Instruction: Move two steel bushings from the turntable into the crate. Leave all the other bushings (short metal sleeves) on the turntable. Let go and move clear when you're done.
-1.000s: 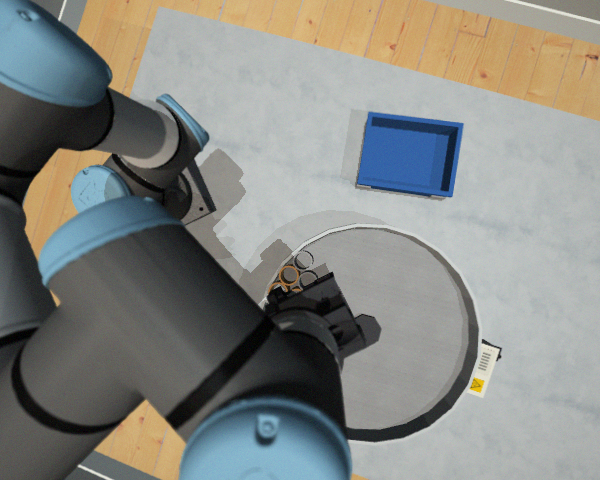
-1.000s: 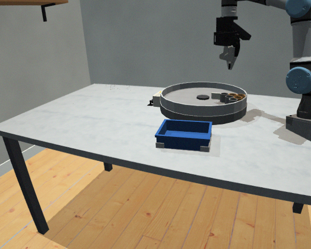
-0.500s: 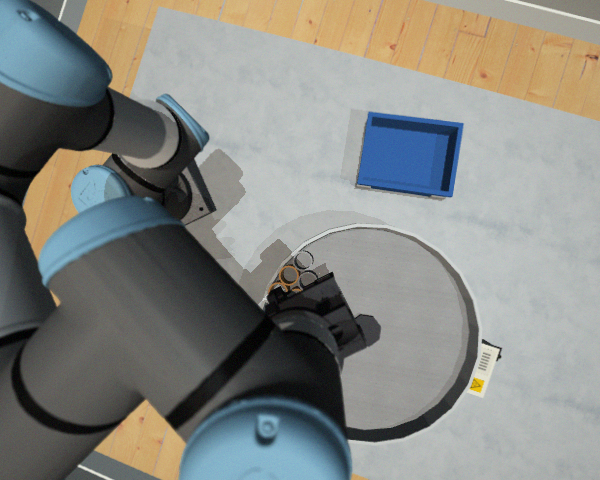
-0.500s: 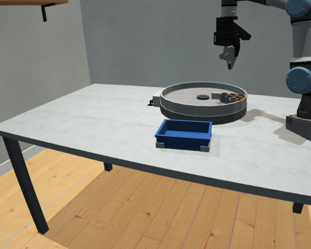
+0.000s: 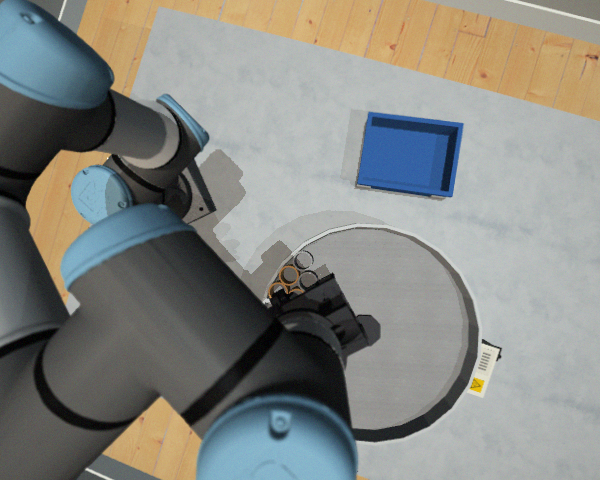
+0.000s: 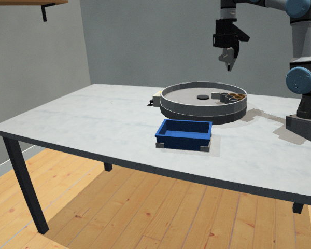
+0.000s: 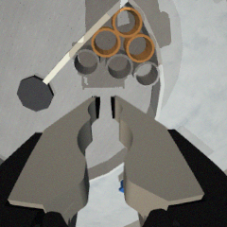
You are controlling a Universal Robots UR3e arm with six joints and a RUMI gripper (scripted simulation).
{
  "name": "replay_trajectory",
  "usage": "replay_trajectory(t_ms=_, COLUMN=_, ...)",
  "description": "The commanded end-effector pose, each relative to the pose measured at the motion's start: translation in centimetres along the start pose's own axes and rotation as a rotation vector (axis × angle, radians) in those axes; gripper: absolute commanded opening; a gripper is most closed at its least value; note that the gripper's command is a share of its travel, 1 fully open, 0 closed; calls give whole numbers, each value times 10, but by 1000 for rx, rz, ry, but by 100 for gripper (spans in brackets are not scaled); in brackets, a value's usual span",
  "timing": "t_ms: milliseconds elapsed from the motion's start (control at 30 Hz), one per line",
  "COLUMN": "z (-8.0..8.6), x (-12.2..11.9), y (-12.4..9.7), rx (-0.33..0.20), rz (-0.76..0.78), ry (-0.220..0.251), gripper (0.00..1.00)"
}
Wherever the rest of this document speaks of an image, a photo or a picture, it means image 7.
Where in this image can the bronze bushing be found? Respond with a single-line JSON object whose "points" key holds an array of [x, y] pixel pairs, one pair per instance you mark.
{"points": [[137, 26], [110, 52], [146, 54]]}

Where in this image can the grey metal bushing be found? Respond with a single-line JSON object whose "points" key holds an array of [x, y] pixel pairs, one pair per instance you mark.
{"points": [[123, 74], [148, 80], [82, 70]]}

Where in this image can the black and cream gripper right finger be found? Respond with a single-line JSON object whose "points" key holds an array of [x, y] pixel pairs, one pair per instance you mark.
{"points": [[163, 170]]}

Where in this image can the grey round turntable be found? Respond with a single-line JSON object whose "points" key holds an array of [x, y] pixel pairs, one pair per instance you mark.
{"points": [[35, 36]]}

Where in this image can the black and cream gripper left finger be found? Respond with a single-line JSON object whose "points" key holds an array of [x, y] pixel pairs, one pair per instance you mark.
{"points": [[48, 172]]}

